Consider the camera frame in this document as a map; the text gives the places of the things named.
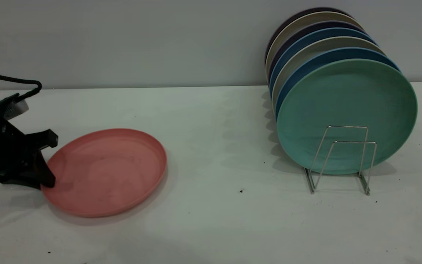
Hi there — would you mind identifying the green round plate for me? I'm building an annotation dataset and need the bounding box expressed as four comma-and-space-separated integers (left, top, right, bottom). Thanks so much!
276, 59, 418, 176

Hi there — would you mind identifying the dark maroon round plate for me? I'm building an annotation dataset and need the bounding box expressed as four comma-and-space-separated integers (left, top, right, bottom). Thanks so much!
265, 7, 351, 60

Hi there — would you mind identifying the black braided cable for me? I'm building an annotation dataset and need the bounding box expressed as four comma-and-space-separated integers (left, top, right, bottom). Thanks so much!
0, 69, 43, 107

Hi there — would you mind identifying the pink round plate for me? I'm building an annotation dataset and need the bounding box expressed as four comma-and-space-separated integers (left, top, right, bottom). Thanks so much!
41, 128, 167, 218

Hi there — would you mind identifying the beige round plate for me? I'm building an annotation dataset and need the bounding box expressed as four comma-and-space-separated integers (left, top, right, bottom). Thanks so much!
271, 37, 385, 107
265, 12, 364, 80

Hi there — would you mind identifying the dark blue round plate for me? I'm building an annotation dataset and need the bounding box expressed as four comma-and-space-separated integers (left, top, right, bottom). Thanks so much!
275, 47, 400, 120

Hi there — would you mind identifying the light blue round plate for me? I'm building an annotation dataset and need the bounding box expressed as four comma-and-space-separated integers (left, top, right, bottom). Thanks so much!
269, 28, 376, 94

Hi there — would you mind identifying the silver wire plate rack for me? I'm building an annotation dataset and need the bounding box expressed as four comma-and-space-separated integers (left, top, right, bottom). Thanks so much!
304, 126, 377, 196

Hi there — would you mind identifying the navy purple round plate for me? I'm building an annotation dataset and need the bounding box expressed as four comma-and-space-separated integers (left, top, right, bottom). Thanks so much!
267, 21, 365, 80

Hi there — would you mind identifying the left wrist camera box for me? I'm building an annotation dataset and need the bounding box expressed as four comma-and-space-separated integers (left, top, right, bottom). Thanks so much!
0, 93, 29, 121

